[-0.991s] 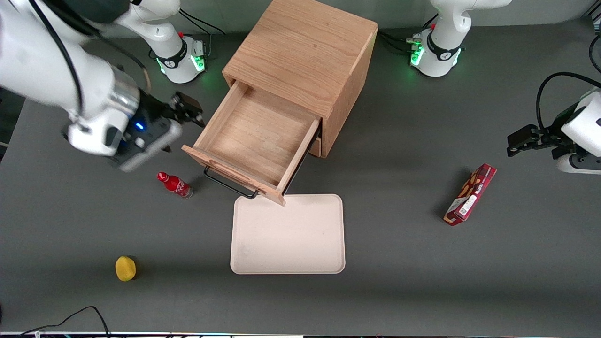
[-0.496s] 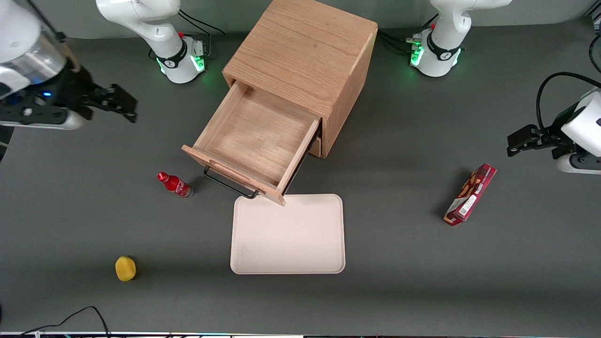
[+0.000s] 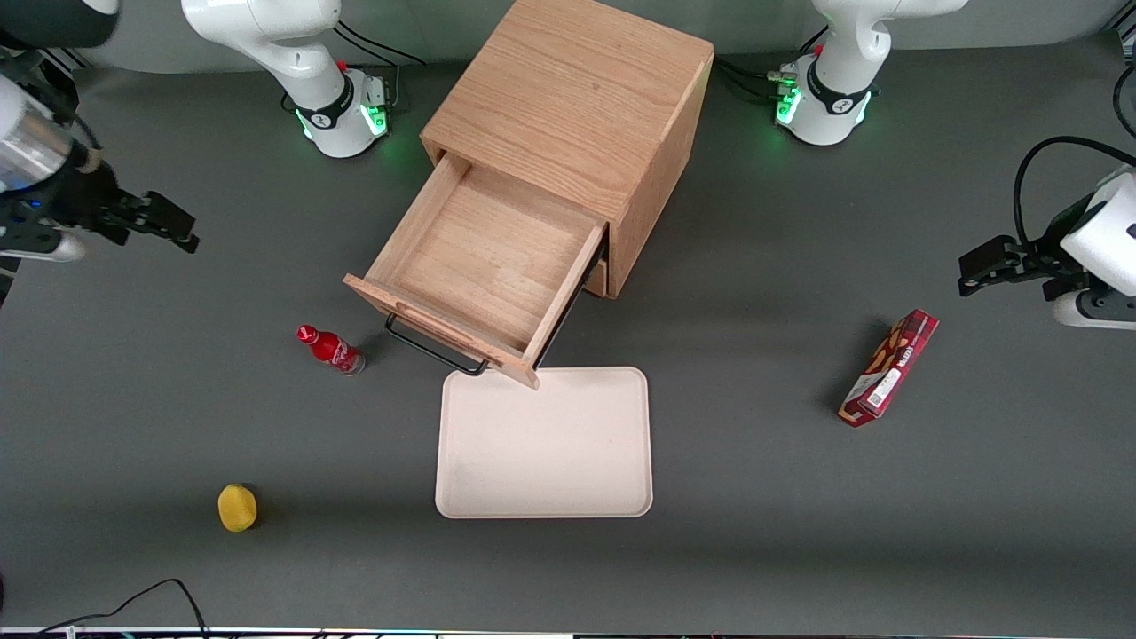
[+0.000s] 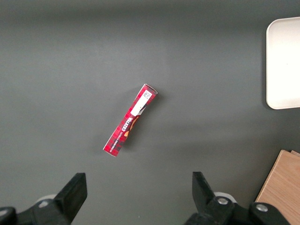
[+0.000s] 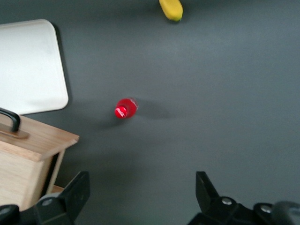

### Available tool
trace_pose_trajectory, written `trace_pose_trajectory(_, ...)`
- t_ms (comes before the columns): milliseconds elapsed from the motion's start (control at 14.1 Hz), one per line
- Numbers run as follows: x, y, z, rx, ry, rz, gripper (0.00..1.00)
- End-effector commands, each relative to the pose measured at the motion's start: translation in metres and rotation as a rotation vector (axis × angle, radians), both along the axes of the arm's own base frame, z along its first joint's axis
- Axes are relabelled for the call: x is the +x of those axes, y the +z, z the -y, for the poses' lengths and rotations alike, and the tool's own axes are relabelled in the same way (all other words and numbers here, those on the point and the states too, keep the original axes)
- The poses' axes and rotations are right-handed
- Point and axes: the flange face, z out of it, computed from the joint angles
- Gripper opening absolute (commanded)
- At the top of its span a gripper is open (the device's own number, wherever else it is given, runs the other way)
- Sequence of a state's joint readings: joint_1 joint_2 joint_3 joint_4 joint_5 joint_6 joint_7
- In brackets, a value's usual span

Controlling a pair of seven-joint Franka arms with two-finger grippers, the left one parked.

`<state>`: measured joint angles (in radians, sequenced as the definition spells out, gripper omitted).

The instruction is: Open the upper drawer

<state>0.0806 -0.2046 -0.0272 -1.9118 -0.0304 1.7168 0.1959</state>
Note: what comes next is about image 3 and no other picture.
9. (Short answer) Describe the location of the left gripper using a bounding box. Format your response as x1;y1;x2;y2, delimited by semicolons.
958;169;1136;303

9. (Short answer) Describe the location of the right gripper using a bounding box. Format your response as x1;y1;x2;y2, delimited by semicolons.
0;164;201;255

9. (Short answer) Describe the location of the black metal drawer handle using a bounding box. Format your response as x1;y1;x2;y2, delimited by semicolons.
384;312;491;377

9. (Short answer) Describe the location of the wooden drawer cabinet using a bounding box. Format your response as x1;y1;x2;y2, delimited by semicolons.
419;0;716;300

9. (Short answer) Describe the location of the red cookie box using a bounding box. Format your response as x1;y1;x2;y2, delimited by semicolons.
838;308;941;429

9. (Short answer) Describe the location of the small red bottle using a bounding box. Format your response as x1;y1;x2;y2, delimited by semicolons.
296;324;367;376

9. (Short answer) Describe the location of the yellow lemon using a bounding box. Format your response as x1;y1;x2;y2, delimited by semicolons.
217;483;259;533

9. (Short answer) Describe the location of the beige rectangular tray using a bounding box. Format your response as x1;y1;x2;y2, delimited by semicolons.
434;366;654;520

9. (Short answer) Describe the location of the black looped gripper cable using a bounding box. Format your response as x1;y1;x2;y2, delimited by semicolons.
1014;136;1136;249

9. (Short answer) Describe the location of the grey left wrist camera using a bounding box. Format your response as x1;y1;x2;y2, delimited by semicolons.
1052;288;1136;331

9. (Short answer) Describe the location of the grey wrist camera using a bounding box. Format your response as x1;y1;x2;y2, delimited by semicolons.
1052;288;1136;331
0;233;87;264

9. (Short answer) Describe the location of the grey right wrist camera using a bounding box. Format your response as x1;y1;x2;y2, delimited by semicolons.
0;233;87;264

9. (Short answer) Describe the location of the aluminium frame profile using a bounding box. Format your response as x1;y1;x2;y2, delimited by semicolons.
0;44;90;76

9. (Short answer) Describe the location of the black hanging cable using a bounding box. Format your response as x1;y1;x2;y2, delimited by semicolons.
1114;64;1136;138

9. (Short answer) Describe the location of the black right arm base cable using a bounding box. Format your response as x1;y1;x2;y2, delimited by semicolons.
337;18;427;112

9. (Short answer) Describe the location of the black arm base cable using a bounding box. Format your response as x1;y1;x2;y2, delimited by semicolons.
714;27;800;103
337;18;427;112

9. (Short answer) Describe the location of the black left arm base cable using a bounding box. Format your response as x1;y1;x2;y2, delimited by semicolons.
714;27;800;103

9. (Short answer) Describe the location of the black cable at table edge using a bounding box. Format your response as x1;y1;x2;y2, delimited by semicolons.
40;579;209;639

